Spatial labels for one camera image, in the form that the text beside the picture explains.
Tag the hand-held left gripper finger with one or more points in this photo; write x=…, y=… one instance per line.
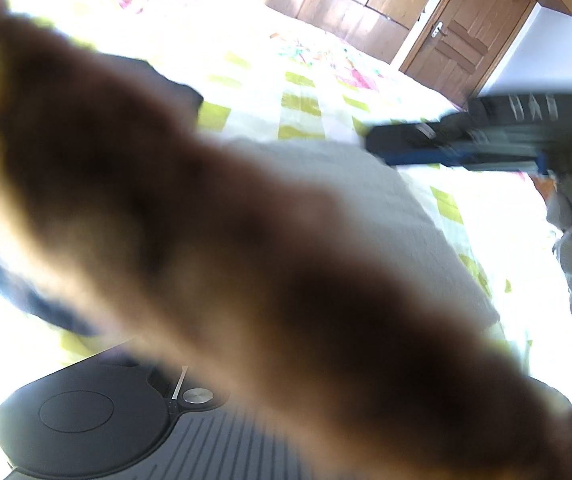
x=198, y=396

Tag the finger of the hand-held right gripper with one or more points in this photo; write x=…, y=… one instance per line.
x=416, y=142

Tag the floral patterned bed sheet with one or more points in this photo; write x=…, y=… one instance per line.
x=266, y=60

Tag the brown fuzzy cloth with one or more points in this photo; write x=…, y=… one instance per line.
x=215, y=260

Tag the dark blue cloth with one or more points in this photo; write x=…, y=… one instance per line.
x=10, y=285

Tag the wooden door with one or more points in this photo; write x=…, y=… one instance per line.
x=471, y=25

